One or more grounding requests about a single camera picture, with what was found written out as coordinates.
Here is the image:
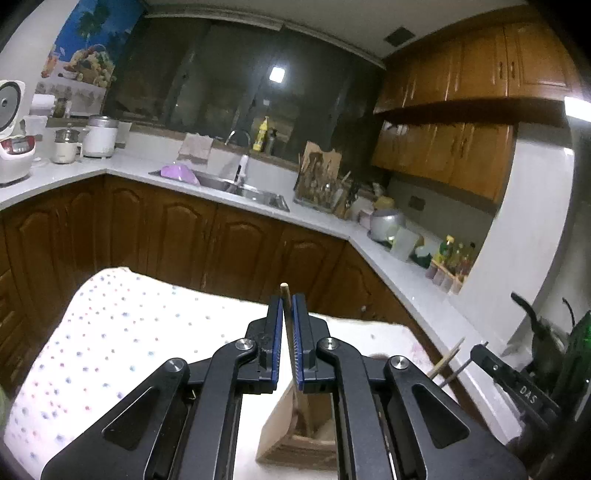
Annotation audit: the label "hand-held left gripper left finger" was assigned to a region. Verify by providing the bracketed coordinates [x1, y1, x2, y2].
[41, 295, 284, 480]

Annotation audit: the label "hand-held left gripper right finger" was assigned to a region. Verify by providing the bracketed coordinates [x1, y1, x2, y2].
[292, 295, 527, 480]

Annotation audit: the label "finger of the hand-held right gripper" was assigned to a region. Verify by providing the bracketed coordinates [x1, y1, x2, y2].
[470, 342, 561, 428]

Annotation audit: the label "wooden utensil holder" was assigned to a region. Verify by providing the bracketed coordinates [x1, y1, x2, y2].
[255, 381, 338, 470]

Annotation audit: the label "black wok with lid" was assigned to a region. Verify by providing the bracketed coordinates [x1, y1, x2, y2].
[510, 292, 577, 376]

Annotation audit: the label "row of spice jars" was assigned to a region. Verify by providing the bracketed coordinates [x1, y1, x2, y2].
[427, 258, 467, 296]

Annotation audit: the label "steel kitchen sink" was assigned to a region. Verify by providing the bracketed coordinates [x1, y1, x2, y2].
[148, 168, 291, 213]

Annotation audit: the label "translucent plastic container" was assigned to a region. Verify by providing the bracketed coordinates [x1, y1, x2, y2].
[390, 227, 423, 261]

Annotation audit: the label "grey metal pot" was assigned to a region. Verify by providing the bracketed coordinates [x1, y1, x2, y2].
[369, 208, 407, 243]

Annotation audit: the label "countertop utensil rack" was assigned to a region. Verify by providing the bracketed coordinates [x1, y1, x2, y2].
[293, 175, 356, 215]

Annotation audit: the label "wooden lower cabinets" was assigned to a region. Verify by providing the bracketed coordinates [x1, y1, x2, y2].
[0, 174, 444, 370]

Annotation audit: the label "wooden cabinets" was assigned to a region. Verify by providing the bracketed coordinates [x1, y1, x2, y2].
[0, 174, 444, 370]
[372, 18, 583, 204]

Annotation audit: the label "floral white tablecloth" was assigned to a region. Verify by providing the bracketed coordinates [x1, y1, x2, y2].
[2, 267, 458, 480]

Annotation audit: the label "wooden cutting board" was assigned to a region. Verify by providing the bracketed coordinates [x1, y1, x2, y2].
[300, 141, 342, 185]

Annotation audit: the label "yellow dish soap bottle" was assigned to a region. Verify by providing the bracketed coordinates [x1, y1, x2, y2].
[252, 116, 269, 153]

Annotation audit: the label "pink hanging towel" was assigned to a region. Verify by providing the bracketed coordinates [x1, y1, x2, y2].
[178, 133, 213, 163]

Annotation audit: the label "wooden upper cabinets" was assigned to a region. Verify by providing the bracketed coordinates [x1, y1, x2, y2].
[372, 18, 583, 204]

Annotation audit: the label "dark kitchen window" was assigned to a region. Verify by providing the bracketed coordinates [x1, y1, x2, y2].
[104, 18, 386, 185]

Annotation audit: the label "white kitchen countertop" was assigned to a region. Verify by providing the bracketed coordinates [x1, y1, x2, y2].
[0, 148, 522, 444]

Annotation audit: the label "white cooking pot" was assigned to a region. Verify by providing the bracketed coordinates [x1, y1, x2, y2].
[83, 115, 120, 158]

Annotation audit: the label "range hood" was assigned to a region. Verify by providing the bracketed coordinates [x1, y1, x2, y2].
[563, 95, 591, 116]

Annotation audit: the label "small glass-lidded pot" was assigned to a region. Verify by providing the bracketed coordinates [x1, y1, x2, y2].
[52, 129, 84, 164]

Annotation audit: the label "ceiling vent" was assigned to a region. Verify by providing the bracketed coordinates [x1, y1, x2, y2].
[384, 27, 414, 46]

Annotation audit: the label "paper towel roll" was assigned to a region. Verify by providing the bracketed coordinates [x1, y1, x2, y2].
[30, 93, 58, 116]

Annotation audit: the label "white rice cooker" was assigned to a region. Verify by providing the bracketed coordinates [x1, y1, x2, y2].
[0, 79, 37, 185]

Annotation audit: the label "tropical fruit wall poster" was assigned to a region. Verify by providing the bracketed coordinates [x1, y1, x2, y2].
[41, 0, 144, 88]

